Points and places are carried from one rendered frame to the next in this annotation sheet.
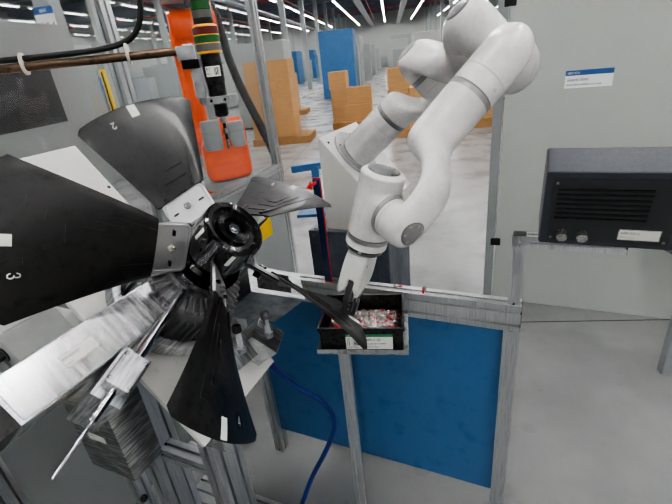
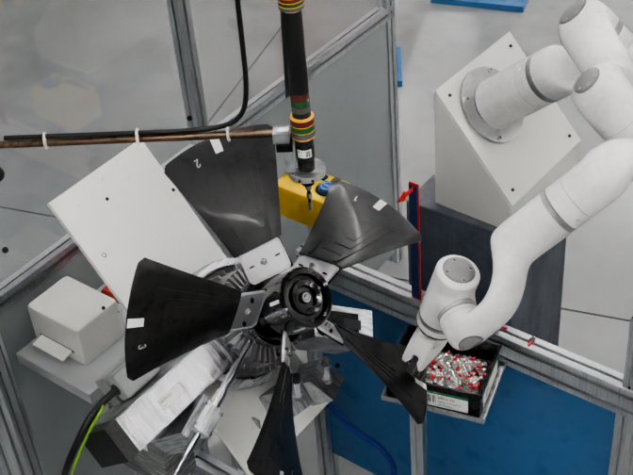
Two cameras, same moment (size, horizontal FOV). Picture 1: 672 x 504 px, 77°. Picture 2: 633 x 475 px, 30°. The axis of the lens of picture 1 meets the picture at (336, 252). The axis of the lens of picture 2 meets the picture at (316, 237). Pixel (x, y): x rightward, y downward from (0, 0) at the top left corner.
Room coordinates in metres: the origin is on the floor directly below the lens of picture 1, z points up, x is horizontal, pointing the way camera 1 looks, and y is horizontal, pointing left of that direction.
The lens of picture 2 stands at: (-0.89, -0.26, 2.69)
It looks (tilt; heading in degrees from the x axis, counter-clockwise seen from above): 39 degrees down; 14
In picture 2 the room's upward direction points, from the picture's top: 5 degrees counter-clockwise
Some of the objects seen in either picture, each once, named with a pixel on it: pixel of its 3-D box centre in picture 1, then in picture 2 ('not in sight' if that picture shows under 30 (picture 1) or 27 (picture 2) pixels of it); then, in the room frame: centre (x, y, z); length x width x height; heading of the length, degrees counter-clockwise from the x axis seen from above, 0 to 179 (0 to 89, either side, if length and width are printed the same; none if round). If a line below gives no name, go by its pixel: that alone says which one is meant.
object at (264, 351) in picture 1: (259, 341); (316, 382); (0.80, 0.20, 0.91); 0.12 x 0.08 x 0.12; 64
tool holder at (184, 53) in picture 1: (208, 74); (300, 151); (0.83, 0.19, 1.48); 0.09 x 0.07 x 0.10; 99
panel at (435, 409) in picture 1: (369, 387); (456, 433); (1.11, -0.06, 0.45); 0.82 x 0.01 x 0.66; 64
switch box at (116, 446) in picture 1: (114, 426); (152, 433); (0.78, 0.58, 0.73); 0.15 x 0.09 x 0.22; 64
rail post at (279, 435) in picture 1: (266, 376); (320, 382); (1.30, 0.32, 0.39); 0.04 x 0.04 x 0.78; 64
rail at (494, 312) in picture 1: (361, 295); (456, 323); (1.11, -0.06, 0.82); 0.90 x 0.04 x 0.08; 64
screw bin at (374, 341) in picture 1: (363, 321); (443, 370); (0.94, -0.05, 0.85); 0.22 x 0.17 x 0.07; 80
